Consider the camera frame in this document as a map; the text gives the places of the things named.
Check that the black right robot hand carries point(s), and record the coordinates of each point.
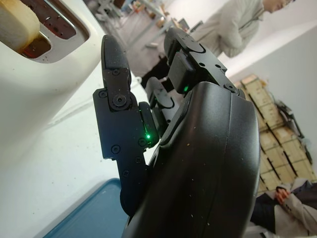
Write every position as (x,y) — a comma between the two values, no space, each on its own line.
(198,161)

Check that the toast slice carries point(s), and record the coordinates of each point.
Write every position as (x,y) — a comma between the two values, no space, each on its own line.
(15,24)

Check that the seated person in grey coat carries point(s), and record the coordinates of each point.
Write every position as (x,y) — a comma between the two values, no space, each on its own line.
(292,213)

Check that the person with black trousers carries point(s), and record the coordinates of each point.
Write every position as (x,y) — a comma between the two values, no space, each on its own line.
(230,27)

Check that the white two-slot toaster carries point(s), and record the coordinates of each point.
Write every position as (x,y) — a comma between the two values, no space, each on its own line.
(37,81)

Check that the shelf of wooden crates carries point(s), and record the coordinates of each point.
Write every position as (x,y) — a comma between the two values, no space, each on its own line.
(280,148)

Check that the blue plastic tray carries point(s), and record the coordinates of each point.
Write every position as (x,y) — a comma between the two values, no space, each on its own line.
(86,218)

